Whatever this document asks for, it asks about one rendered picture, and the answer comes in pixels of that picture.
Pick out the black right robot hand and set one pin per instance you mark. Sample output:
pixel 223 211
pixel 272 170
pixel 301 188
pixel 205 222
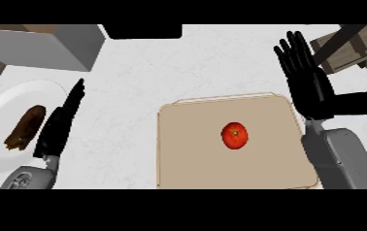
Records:
pixel 312 89

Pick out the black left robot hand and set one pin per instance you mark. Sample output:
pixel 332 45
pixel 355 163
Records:
pixel 60 126

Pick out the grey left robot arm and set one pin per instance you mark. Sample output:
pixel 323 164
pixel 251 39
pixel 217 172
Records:
pixel 33 175

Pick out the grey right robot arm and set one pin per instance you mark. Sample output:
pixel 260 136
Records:
pixel 335 158

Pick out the wooden tiered basket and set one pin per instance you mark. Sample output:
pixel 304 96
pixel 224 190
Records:
pixel 343 49

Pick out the red tomato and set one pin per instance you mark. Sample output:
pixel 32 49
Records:
pixel 235 135

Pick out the beige tray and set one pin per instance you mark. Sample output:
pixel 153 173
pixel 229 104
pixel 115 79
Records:
pixel 230 144

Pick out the white plate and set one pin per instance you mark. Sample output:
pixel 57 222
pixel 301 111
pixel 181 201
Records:
pixel 22 125

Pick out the grey box appliance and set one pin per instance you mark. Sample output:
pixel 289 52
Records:
pixel 53 45

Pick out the black appliance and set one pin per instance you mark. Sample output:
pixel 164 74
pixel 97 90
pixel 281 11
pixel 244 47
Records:
pixel 144 31

